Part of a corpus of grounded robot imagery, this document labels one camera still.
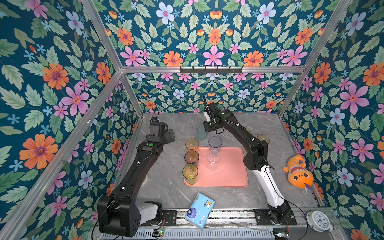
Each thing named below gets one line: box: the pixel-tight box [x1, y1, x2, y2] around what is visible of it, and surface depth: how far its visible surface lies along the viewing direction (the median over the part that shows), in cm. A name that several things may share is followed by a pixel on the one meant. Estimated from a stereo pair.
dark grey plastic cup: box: [184, 150, 200, 164], surface depth 84 cm
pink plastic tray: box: [184, 146, 249, 188], surface depth 90 cm
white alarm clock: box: [306, 210, 333, 232], surface depth 71 cm
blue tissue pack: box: [184, 192, 215, 231], surface depth 73 cm
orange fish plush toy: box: [283, 154, 314, 189], surface depth 82 cm
